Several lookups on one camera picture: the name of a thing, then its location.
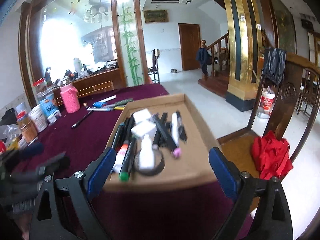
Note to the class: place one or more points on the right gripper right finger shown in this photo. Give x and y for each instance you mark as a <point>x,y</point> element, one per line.
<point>272,219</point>

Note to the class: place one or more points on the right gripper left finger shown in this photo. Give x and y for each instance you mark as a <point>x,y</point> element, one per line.
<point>62,207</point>

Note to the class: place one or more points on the teal-capped black marker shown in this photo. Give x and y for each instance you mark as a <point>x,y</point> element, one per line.
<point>118,136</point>

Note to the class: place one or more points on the red-capped black marker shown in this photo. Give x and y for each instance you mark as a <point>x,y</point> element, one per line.
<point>120,154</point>

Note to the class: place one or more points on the white glue bottle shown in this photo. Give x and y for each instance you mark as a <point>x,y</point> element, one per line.
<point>146,155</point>

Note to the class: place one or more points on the pink-capped black marker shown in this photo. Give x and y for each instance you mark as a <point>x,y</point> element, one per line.
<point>171,144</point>

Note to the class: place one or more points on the white USB charger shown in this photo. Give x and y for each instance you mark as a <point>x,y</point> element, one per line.
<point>143,128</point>

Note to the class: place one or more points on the white marker pen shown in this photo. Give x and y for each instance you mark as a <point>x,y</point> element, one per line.
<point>174,129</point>

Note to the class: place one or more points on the green-capped black marker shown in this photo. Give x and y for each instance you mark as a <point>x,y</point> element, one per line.
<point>127,164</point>

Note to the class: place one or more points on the white plastic tub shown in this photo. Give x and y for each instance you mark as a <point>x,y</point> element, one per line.
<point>38,118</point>

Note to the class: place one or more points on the black pen on table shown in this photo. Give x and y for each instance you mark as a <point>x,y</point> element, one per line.
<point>77,124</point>

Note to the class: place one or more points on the red cloth on chair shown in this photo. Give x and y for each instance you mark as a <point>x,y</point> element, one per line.
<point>271,156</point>

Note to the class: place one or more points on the blue printed box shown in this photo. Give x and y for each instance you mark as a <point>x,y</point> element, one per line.
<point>47,102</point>

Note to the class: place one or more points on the maroon velvet tablecloth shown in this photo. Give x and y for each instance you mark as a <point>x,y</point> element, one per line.
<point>184,201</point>

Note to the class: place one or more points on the wooden chair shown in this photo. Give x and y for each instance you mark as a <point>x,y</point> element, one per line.
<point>285,71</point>

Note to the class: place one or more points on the pink knitted jar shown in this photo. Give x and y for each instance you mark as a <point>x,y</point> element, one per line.
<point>69,95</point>

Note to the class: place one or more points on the blue and white eraser pen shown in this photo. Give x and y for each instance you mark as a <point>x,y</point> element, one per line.
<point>103,102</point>

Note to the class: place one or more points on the green pen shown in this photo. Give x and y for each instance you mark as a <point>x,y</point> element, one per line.
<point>119,103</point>

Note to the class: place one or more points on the white paint bucket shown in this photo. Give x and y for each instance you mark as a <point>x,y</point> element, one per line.
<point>267,99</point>

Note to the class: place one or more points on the wooden sideboard cabinet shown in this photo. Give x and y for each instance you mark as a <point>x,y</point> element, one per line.
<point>99,83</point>

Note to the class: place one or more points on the cardboard tray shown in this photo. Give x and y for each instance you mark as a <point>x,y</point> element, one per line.
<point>162,142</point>

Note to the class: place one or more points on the wooden door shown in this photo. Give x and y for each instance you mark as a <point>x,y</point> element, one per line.
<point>190,40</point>

